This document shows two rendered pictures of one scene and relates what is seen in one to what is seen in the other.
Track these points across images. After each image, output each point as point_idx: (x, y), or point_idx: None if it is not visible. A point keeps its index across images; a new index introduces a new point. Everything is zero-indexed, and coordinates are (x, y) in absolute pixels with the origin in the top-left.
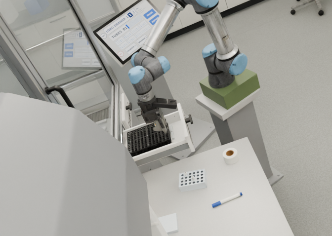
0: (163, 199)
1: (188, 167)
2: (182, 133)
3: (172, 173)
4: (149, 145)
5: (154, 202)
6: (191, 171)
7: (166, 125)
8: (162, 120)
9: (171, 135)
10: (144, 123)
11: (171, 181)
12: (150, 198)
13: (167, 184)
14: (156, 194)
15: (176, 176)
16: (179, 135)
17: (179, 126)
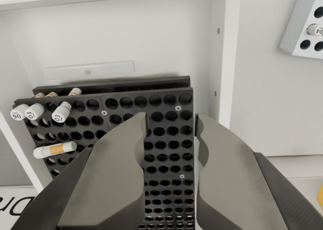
0: (320, 107)
1: (244, 19)
2: (102, 20)
3: (239, 77)
4: (191, 172)
5: (313, 129)
6: (315, 2)
7: (147, 117)
8: (217, 198)
9: (113, 73)
10: (33, 183)
11: (269, 82)
12: (291, 137)
13: (275, 94)
14: (290, 123)
15: (259, 66)
16: (114, 39)
17: (52, 35)
